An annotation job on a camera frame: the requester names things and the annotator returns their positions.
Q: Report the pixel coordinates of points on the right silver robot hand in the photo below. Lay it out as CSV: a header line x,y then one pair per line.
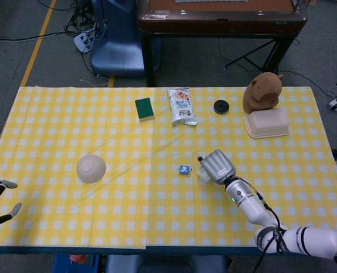
x,y
218,166

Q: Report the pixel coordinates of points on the white paper cup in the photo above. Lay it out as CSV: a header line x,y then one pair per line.
x,y
203,174

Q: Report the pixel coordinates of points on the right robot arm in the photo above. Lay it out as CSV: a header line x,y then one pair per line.
x,y
251,207

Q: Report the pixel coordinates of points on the small blue wrapped candy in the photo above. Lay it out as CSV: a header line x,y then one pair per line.
x,y
184,170

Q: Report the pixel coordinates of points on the black round disc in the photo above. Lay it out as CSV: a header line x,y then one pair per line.
x,y
221,107

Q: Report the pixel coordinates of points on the beige takeout food container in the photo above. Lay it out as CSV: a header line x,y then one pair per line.
x,y
268,122

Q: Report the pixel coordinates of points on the white snack bag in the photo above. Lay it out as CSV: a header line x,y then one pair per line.
x,y
182,106

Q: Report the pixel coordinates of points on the brown capybara plush toy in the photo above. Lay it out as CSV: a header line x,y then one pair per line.
x,y
261,94

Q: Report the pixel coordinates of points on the yellow checkered tablecloth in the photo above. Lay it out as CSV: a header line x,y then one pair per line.
x,y
128,148

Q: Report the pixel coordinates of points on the green and yellow sponge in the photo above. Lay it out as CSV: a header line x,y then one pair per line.
x,y
144,108

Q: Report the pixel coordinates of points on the blue plastic crate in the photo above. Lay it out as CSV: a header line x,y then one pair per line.
x,y
64,263

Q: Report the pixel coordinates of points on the beige upturned bowl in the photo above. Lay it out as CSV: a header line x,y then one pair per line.
x,y
91,169

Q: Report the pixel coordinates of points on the dark robot torso base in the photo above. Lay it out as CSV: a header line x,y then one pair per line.
x,y
165,264

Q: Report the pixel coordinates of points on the dark wooden mahjong table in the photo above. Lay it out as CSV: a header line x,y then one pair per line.
x,y
222,24

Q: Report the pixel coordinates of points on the blue machine base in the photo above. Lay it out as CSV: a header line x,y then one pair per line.
x,y
114,54

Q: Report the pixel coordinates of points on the white power strip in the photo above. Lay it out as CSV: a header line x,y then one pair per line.
x,y
83,42

